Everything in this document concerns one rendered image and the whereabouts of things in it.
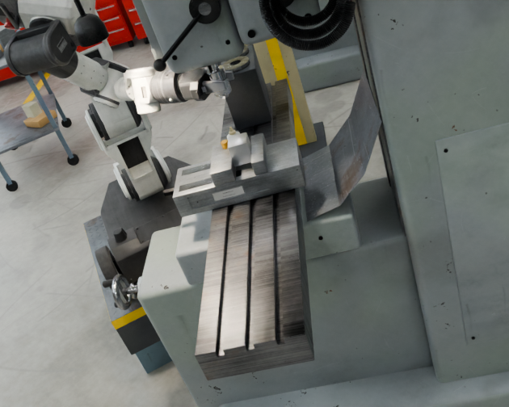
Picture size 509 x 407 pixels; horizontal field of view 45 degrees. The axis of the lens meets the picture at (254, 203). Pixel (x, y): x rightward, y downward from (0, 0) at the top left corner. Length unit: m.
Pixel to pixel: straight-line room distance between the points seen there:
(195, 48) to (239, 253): 0.49
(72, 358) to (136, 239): 0.85
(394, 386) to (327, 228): 0.63
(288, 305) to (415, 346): 0.77
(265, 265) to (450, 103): 0.54
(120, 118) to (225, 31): 0.85
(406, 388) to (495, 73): 1.03
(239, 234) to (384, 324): 0.59
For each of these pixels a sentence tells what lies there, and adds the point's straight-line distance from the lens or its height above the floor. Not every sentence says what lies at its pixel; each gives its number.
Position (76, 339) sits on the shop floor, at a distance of 3.06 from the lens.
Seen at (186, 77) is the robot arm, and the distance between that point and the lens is 1.64.
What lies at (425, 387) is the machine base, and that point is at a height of 0.20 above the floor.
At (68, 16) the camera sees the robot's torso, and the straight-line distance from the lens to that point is 1.79.
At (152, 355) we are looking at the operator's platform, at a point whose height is 0.08.
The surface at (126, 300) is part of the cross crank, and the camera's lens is 2.07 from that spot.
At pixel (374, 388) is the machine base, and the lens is 2.06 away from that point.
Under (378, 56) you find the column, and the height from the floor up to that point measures 1.28.
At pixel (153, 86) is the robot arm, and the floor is 1.26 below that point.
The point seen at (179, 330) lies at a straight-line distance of 1.92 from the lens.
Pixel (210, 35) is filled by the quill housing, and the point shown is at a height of 1.39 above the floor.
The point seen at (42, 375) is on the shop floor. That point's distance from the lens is 3.00.
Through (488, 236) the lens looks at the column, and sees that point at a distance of 1.67.
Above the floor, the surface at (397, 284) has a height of 0.57.
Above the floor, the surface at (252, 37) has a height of 1.36.
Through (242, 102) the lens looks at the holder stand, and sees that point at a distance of 1.98.
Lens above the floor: 1.82
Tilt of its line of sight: 33 degrees down
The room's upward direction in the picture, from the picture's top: 20 degrees counter-clockwise
